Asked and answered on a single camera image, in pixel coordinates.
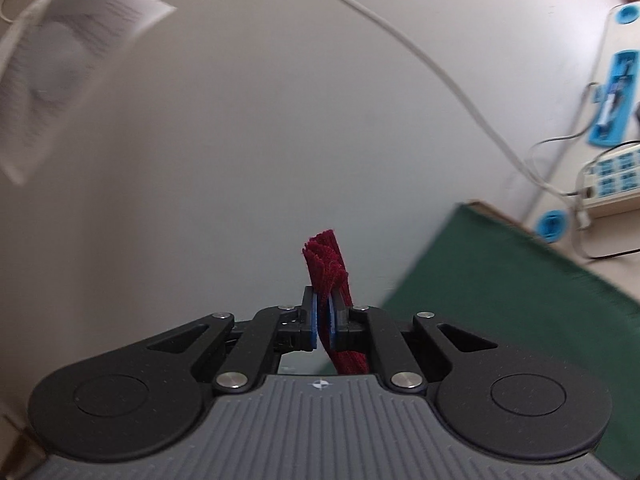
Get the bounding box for white blue power strip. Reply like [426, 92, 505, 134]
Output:
[579, 142, 640, 219]

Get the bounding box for black cable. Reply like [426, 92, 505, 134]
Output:
[569, 217, 640, 262]

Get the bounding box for white hanging paper sheets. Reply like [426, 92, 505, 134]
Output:
[0, 0, 182, 187]

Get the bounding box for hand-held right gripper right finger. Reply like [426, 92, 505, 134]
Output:
[327, 292, 500, 395]

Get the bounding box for green table cloth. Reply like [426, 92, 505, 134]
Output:
[380, 202, 640, 480]

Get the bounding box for dark red knit sweater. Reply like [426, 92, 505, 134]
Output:
[301, 228, 372, 377]

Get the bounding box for white cable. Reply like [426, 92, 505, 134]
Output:
[274, 0, 595, 197]

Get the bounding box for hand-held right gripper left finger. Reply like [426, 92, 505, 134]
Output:
[146, 285, 321, 395]

